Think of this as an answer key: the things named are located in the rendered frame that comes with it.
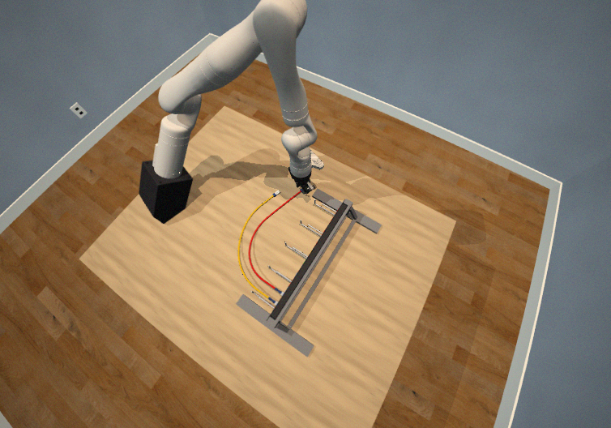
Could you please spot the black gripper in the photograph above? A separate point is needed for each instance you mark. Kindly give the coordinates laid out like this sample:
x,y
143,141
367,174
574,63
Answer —
x,y
303,182

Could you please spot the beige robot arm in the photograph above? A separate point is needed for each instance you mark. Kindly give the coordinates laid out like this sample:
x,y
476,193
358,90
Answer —
x,y
277,25

